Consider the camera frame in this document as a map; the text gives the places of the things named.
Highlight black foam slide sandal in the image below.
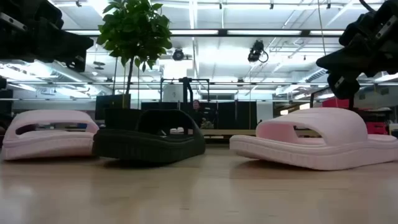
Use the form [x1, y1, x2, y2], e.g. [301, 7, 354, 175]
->
[92, 108, 206, 164]

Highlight yellow hanging cable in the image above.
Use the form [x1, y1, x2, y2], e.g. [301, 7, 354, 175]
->
[317, 0, 326, 57]

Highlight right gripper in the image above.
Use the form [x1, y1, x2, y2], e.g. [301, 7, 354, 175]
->
[316, 0, 398, 78]

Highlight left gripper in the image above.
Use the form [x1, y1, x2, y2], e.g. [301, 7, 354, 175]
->
[0, 0, 95, 62]

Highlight green leafy indoor tree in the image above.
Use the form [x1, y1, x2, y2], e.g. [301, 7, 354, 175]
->
[96, 0, 174, 110]

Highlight pink foam slide sandal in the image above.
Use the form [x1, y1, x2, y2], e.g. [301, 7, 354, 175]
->
[229, 107, 398, 171]
[1, 109, 100, 161]

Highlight black background table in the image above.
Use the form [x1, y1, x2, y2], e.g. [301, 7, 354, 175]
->
[360, 107, 393, 123]

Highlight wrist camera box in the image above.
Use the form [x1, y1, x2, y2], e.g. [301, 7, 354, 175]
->
[66, 55, 87, 73]
[326, 72, 361, 100]

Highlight black room divider panels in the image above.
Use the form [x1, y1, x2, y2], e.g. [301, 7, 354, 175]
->
[141, 101, 258, 130]

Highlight black ceiling camera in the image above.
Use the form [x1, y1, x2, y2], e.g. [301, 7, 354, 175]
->
[247, 39, 269, 63]

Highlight black monitor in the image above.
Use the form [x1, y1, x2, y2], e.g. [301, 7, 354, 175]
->
[95, 94, 131, 121]

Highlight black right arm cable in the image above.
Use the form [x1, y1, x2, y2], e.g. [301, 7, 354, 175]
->
[359, 0, 376, 13]

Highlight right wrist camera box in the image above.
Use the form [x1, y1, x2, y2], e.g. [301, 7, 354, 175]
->
[326, 72, 361, 100]

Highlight black plant pot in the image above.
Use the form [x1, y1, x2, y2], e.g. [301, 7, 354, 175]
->
[104, 107, 144, 131]

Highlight red plastic crate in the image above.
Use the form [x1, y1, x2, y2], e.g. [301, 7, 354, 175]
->
[322, 98, 351, 110]
[365, 121, 389, 136]

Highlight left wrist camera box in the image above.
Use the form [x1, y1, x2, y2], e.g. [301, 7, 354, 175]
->
[66, 55, 87, 73]

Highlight person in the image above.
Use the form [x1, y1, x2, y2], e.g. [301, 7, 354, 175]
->
[192, 99, 205, 127]

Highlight round black ceiling spotlight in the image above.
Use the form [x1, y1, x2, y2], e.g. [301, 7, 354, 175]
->
[172, 48, 185, 62]

